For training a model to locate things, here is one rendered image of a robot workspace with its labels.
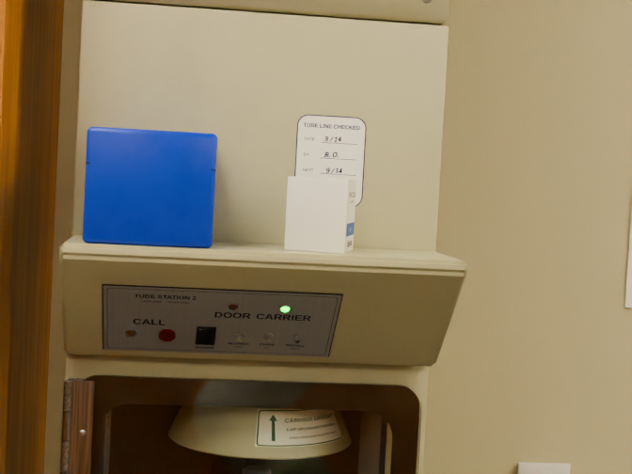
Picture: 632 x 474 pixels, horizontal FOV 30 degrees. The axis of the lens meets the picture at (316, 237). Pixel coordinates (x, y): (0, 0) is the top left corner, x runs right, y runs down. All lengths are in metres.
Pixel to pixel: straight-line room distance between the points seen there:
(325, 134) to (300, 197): 0.10
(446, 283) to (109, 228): 0.27
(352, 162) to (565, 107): 0.56
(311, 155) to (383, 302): 0.16
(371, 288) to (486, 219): 0.58
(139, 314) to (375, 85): 0.29
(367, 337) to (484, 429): 0.57
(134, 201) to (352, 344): 0.23
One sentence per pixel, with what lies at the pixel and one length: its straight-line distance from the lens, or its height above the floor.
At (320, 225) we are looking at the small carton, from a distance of 0.95.
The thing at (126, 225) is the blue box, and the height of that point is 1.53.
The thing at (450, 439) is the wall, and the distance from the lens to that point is 1.54.
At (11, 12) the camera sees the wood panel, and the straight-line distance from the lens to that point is 0.99.
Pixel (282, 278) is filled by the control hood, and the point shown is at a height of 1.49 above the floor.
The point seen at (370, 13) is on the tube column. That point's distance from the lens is 1.05.
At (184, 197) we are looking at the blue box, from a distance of 0.92.
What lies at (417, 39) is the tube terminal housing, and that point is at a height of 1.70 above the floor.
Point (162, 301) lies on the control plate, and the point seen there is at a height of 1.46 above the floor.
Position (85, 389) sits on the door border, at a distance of 1.04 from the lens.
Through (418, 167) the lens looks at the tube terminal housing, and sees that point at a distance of 1.05.
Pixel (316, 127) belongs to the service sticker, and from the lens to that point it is 1.04.
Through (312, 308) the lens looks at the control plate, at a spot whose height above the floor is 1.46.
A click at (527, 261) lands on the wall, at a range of 1.53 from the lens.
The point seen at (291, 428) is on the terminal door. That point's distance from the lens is 1.05.
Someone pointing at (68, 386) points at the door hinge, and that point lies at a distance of 1.03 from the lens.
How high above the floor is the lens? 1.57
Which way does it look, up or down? 3 degrees down
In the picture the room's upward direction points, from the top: 3 degrees clockwise
